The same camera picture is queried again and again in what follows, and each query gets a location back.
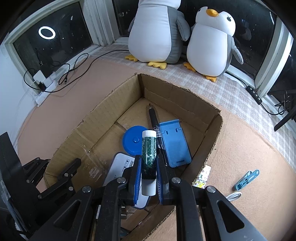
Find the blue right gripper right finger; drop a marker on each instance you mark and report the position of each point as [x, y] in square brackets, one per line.
[164, 175]

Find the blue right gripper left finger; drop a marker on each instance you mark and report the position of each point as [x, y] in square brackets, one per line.
[134, 180]

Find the white rectangular tin box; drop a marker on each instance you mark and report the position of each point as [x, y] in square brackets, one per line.
[120, 162]

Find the green glitter glue tube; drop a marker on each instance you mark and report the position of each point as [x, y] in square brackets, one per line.
[149, 152]

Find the blue phone stand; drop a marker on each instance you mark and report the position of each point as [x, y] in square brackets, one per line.
[175, 143]

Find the black marker pen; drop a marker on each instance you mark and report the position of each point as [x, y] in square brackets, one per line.
[156, 128]

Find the yellow printed small packet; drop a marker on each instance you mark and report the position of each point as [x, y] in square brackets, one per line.
[202, 177]

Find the brown cardboard box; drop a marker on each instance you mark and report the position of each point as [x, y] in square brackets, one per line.
[94, 212]

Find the blue clothes peg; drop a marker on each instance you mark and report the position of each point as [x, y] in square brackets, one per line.
[246, 179]

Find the white power strip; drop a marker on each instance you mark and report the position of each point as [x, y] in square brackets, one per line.
[51, 83]

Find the white power adapter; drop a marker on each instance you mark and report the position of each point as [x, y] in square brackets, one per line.
[39, 77]

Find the small penguin plush toy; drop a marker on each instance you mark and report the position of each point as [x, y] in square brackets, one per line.
[212, 46]

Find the large penguin plush toy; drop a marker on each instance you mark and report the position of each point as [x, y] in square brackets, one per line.
[157, 33]

